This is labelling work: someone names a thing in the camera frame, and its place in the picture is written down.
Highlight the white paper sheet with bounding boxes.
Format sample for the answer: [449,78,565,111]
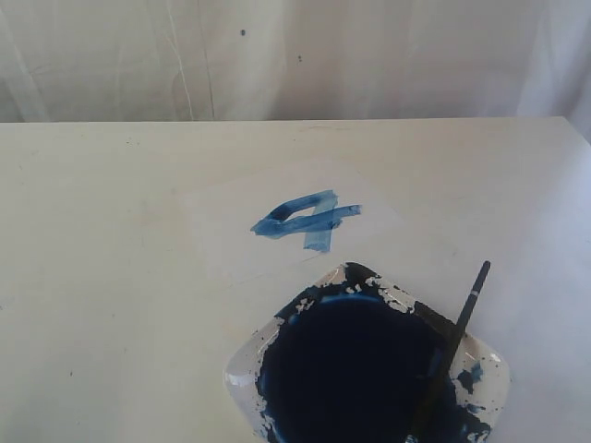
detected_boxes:
[182,159,405,287]

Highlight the white backdrop cloth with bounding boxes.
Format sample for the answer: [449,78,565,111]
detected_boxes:
[1,1,590,122]

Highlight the black paintbrush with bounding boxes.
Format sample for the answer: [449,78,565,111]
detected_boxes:
[404,260,491,443]

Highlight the white square paint dish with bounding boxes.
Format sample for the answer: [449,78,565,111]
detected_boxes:
[223,262,511,442]

